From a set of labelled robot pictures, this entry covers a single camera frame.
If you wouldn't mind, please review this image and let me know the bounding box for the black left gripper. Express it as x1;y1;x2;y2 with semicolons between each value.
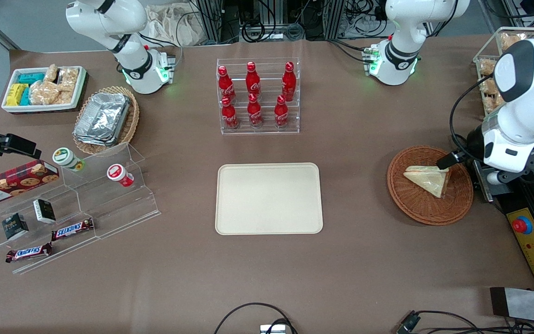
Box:
436;128;486;170

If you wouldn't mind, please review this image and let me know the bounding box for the toy hot dog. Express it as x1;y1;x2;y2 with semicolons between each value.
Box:
403;165;451;199

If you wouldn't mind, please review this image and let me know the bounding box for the round brown wicker basket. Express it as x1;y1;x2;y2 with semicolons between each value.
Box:
387;145;474;226

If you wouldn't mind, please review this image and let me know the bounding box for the oval light wicker basket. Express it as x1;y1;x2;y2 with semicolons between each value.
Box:
73;86;140;156

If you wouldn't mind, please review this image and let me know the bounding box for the cream plastic tray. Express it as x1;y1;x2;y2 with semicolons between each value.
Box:
215;162;324;236

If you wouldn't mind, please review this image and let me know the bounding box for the white rectangular snack bin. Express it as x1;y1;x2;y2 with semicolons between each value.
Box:
1;66;88;114

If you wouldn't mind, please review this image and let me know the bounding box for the red tartan cookie box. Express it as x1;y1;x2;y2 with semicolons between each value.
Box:
0;160;60;207

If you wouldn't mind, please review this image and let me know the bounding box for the green-lidded yogurt cup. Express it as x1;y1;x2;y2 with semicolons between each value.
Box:
52;147;85;173

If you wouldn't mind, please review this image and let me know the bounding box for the yellow snack pack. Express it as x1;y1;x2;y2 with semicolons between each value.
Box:
6;83;29;107

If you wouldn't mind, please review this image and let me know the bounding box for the small dark carton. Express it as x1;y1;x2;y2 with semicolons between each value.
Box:
1;213;30;241
32;199;57;225

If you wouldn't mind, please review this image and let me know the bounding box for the wrapped bread roll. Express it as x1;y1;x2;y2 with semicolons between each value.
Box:
478;59;498;77
482;78;502;113
500;32;528;52

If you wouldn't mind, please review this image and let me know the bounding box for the black equipment platform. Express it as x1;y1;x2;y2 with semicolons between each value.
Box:
473;134;534;294

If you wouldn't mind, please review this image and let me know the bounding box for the brown Snickers bar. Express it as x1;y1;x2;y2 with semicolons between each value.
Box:
51;218;95;241
5;242;53;263

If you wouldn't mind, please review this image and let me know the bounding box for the red-lidded yogurt cup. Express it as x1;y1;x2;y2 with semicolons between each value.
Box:
106;163;134;187

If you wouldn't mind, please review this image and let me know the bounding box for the clear box with pastries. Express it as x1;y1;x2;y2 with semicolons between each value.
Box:
473;26;534;117

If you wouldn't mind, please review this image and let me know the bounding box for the clear acrylic stepped display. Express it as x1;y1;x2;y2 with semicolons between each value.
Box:
0;143;162;275

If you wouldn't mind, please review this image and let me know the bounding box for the grey metal plate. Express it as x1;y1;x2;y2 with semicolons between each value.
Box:
489;286;534;326

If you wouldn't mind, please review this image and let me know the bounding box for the red cola bottle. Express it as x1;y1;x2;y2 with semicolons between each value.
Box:
247;93;264;129
281;61;297;102
221;96;240;130
245;61;261;97
274;95;290;128
217;65;236;103

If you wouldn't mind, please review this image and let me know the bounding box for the clear acrylic bottle rack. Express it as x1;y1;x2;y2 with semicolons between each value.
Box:
216;58;301;135

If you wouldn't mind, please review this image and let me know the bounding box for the beige cloth bag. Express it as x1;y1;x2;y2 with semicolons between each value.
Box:
144;3;203;47

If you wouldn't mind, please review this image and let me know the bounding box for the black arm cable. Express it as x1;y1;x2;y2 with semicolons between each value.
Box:
449;74;495;161

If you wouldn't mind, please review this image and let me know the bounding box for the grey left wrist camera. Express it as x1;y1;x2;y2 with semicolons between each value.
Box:
486;171;514;186

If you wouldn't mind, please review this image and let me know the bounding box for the black base cable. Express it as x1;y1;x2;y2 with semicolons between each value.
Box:
326;39;375;64

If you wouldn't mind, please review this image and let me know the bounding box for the black cable with plug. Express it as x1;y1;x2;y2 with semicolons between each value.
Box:
395;309;534;334

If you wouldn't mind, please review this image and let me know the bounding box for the aluminium frame rack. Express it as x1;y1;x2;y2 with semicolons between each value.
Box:
192;0;389;43

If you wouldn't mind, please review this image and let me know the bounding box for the thin black cable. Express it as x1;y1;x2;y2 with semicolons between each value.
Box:
269;317;298;334

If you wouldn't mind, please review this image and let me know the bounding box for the black looped cable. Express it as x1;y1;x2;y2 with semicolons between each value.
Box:
213;302;295;334

